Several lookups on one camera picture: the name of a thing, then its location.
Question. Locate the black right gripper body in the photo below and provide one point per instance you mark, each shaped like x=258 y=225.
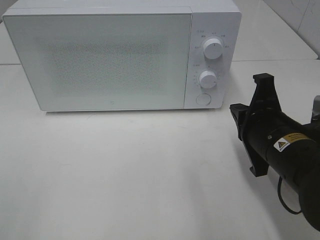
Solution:
x=256 y=123

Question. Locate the white microwave door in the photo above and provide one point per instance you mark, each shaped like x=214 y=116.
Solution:
x=103 y=62

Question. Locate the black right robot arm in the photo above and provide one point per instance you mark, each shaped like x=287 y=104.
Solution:
x=296 y=153

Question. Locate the lower white timer knob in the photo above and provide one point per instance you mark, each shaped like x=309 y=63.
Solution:
x=207 y=79

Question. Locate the upper white power knob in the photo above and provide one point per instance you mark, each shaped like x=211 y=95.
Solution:
x=213 y=48

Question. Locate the white microwave oven body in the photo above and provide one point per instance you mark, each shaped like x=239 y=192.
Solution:
x=209 y=18

